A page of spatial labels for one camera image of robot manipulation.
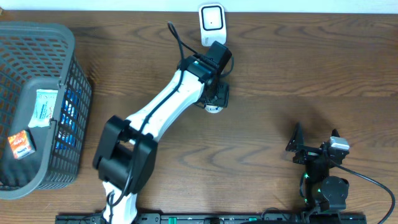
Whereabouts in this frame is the green lid white jar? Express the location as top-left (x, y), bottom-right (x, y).
top-left (205, 106), bottom-right (223, 114)

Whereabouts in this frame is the blue Oreo cookie pack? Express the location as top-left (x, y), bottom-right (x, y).
top-left (56, 89), bottom-right (81, 151)

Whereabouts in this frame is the white wet wipes pack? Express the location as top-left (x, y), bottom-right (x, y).
top-left (28, 89), bottom-right (58, 128)

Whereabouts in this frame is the orange small box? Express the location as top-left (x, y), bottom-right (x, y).
top-left (7, 130), bottom-right (35, 160)

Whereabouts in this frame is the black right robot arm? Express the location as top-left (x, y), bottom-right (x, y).
top-left (285, 123), bottom-right (350, 213)

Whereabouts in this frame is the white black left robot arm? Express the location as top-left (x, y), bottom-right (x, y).
top-left (93, 40), bottom-right (234, 223)

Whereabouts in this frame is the white barcode scanner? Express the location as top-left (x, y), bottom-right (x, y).
top-left (198, 4), bottom-right (227, 47)

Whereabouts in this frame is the grey plastic mesh basket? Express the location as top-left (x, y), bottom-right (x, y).
top-left (1, 22), bottom-right (92, 200)

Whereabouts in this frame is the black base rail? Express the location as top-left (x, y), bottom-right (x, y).
top-left (55, 212), bottom-right (368, 224)

